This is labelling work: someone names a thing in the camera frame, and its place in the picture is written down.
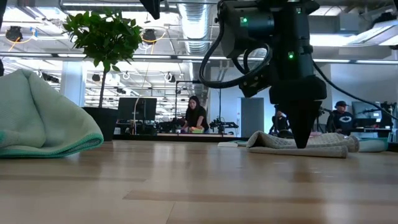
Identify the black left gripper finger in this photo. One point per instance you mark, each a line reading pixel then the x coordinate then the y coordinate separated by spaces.
pixel 152 6

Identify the black table edge rail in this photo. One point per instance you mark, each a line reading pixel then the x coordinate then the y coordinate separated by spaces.
pixel 140 137

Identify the white building column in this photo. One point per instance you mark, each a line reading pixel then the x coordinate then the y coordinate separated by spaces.
pixel 73 90

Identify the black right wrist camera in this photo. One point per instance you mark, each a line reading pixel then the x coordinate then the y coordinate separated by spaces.
pixel 253 87

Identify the plain closed door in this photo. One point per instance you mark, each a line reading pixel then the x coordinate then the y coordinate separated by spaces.
pixel 252 118

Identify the mint green microfiber towel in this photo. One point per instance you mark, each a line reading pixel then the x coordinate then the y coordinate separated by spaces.
pixel 373 145
pixel 37 124

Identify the black plant pot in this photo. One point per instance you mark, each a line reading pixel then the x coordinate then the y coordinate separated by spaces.
pixel 99 123

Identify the grey waffle microfiber towel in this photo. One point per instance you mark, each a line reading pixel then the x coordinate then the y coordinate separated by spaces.
pixel 329 143

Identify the black background robot arm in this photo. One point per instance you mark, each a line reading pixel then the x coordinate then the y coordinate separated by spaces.
pixel 221 125

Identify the dark office desk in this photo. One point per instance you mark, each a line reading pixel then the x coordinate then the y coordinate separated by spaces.
pixel 370 130

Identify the green leafy indoor tree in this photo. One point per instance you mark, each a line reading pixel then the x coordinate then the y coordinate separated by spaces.
pixel 105 34

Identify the black ceiling device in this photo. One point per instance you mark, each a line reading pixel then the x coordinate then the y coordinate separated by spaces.
pixel 150 35
pixel 14 33

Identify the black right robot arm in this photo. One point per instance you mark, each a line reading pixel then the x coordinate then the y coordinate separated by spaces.
pixel 292 37

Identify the silver ceiling air duct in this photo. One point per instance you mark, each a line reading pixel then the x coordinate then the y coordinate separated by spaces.
pixel 196 28

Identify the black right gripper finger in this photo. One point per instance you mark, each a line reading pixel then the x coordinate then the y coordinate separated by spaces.
pixel 303 121

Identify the black computer monitor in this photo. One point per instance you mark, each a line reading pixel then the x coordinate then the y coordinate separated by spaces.
pixel 136 109
pixel 368 109

